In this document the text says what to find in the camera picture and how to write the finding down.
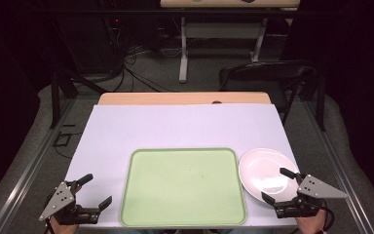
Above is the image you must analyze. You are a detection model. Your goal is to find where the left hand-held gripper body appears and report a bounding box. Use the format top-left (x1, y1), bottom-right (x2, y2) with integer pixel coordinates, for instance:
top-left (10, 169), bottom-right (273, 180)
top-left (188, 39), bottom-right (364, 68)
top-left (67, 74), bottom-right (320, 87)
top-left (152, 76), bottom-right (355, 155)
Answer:
top-left (38, 180), bottom-right (101, 226)

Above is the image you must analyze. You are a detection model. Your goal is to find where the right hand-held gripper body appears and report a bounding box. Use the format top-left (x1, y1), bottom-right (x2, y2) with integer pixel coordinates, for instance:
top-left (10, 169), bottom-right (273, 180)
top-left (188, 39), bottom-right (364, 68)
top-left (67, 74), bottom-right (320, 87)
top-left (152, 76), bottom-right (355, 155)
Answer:
top-left (274, 174), bottom-right (349, 219)

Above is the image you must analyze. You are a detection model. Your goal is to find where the white round plate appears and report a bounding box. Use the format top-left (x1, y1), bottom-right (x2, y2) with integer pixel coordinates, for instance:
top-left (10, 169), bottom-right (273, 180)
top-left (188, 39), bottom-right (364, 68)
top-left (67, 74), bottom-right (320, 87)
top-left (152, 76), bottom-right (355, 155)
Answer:
top-left (238, 147), bottom-right (301, 205)

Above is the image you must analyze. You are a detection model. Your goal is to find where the person's left hand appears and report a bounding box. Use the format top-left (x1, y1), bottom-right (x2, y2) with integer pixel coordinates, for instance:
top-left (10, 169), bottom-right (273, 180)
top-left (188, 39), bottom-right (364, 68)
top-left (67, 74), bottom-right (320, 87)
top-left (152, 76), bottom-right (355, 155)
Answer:
top-left (50, 215), bottom-right (80, 234)

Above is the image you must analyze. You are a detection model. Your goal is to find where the person's right hand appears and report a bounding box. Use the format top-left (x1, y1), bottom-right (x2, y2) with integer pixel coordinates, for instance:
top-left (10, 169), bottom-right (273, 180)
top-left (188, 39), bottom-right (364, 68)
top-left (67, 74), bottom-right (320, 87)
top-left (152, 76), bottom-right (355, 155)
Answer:
top-left (295, 210), bottom-right (327, 234)

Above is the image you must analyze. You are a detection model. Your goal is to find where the light green tray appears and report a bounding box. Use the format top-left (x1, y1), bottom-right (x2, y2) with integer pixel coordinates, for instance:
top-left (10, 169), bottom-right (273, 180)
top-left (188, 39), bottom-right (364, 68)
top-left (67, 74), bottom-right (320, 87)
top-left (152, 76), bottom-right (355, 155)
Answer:
top-left (119, 147), bottom-right (247, 228)

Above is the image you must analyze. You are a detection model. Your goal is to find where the black metal stand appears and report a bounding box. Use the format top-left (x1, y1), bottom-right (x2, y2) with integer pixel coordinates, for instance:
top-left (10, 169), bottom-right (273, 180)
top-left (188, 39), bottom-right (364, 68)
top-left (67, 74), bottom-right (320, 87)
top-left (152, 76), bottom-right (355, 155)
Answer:
top-left (50, 69), bottom-right (109, 130)

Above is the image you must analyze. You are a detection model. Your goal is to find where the black folding chair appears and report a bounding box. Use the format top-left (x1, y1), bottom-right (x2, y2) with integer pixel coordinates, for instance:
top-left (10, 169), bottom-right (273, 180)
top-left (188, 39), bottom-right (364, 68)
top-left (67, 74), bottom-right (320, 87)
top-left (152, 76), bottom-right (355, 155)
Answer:
top-left (218, 59), bottom-right (318, 127)

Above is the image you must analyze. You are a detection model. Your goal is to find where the white table cover sheet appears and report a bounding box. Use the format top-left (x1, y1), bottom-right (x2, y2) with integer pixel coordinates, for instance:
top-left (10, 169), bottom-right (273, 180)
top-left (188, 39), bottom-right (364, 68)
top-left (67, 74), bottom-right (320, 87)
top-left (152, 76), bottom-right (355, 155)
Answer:
top-left (62, 103), bottom-right (301, 229)

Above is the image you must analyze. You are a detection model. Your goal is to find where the dark equipment rack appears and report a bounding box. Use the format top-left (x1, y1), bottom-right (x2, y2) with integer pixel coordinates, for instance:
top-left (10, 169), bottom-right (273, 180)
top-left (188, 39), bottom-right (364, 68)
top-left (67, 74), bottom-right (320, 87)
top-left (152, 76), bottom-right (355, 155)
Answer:
top-left (100, 9), bottom-right (127, 71)

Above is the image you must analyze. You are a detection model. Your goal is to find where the wooden desk with white legs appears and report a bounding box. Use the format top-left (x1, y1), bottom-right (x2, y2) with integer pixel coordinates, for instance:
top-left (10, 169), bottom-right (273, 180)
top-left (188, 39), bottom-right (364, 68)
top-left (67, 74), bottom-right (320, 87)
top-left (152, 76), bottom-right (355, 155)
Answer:
top-left (159, 0), bottom-right (302, 84)

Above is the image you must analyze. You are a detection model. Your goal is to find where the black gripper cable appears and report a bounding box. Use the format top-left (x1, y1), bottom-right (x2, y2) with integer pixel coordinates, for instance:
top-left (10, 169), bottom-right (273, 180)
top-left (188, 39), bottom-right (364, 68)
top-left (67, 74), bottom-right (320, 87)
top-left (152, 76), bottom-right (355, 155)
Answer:
top-left (320, 199), bottom-right (337, 233)
top-left (43, 217), bottom-right (54, 234)

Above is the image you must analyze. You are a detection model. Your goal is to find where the aluminium floor rail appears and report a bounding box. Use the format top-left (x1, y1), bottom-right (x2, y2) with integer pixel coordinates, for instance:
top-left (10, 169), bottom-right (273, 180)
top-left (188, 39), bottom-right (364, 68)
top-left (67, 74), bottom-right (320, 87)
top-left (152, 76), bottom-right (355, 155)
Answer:
top-left (302, 99), bottom-right (374, 234)
top-left (0, 97), bottom-right (76, 234)

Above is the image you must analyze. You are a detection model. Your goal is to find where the black metal post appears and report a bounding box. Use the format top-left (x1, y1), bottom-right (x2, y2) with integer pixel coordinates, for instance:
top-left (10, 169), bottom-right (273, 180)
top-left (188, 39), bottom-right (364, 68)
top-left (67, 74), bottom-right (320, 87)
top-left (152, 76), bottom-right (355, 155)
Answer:
top-left (315, 73), bottom-right (327, 133)

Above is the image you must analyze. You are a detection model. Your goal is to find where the bundle of floor cables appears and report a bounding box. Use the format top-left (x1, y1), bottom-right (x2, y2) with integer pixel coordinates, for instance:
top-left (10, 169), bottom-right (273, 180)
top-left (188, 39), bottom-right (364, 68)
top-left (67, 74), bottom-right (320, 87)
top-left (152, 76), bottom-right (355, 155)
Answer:
top-left (91, 42), bottom-right (176, 94)

